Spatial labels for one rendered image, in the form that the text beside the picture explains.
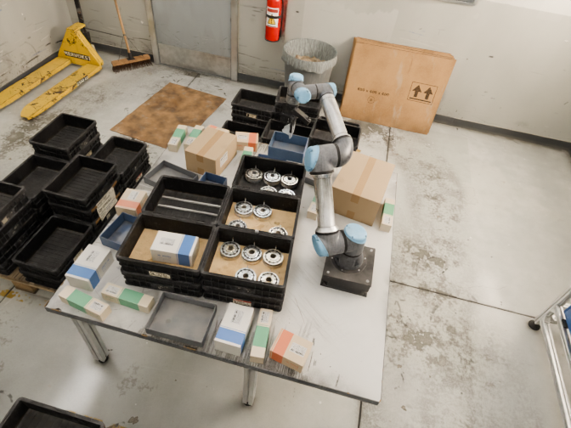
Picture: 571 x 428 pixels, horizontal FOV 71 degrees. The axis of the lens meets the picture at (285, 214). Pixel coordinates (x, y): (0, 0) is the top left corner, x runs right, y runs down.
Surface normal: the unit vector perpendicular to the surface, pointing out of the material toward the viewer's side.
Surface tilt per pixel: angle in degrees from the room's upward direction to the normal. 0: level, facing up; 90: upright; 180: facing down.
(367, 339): 0
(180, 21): 90
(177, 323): 0
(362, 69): 78
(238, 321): 0
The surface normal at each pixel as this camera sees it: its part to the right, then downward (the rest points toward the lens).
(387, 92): -0.20, 0.50
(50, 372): 0.10, -0.69
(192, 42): -0.24, 0.69
